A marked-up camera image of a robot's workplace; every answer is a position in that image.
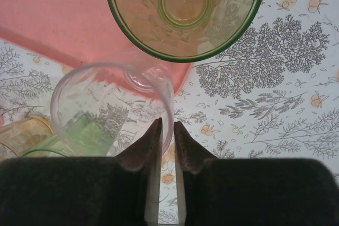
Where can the pink plastic tray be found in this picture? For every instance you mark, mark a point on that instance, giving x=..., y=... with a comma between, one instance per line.
x=53, y=11

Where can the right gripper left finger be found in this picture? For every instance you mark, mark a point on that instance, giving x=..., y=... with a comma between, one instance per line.
x=79, y=191

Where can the floral print tablecloth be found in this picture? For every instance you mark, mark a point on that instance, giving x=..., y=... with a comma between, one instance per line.
x=265, y=91

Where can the bright green glass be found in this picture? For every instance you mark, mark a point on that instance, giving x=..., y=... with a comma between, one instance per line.
x=84, y=136

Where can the short amber glass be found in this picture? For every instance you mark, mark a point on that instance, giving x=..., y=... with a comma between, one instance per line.
x=23, y=133

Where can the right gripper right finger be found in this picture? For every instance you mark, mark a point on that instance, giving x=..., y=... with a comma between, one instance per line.
x=251, y=191

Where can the tall clear glass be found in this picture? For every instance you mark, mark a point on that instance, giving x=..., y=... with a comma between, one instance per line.
x=111, y=99

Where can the yellow-green faceted glass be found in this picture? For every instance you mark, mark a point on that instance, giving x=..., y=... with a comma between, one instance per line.
x=185, y=3

